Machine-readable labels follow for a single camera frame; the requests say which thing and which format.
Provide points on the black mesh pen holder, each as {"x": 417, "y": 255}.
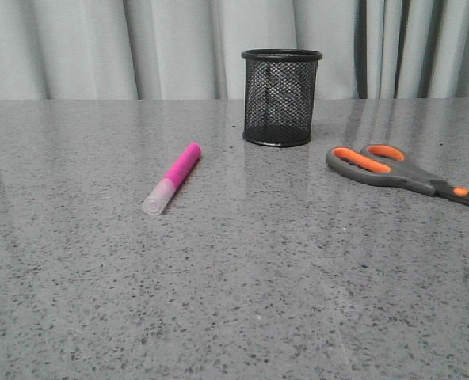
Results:
{"x": 279, "y": 96}

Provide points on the grey orange scissors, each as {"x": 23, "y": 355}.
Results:
{"x": 387, "y": 166}

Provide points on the pink marker pen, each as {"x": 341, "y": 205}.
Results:
{"x": 163, "y": 192}

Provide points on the grey curtain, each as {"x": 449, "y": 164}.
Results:
{"x": 192, "y": 49}

